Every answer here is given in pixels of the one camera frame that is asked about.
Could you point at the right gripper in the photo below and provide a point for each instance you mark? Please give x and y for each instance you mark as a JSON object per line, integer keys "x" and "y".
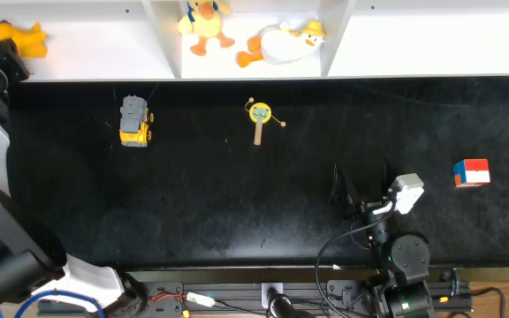
{"x": 369, "y": 206}

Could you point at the many-coloured puzzle cube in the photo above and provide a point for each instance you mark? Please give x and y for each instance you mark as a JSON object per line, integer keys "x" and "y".
{"x": 475, "y": 172}

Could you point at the yellow wooden rattle drum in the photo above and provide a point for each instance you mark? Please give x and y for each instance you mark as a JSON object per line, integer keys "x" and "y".
{"x": 260, "y": 113}

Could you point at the orange toy figure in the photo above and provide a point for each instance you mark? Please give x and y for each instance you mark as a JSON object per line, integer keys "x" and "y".
{"x": 20, "y": 40}

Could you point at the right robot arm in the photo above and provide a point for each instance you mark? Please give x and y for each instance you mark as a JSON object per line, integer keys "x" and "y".
{"x": 409, "y": 256}

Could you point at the white plush goose with hat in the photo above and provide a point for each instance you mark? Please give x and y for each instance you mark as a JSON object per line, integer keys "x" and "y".
{"x": 285, "y": 46}

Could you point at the yellow plush duck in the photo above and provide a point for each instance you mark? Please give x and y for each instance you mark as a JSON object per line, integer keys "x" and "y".
{"x": 206, "y": 24}

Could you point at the grey and yellow toy truck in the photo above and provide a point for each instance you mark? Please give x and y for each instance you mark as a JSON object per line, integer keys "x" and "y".
{"x": 134, "y": 119}

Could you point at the white shelf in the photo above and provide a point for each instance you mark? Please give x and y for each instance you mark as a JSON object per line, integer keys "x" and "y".
{"x": 104, "y": 48}

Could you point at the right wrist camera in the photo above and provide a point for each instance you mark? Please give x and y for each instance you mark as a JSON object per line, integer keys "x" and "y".
{"x": 407, "y": 190}

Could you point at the mounting rail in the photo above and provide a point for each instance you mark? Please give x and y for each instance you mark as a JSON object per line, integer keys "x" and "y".
{"x": 237, "y": 291}

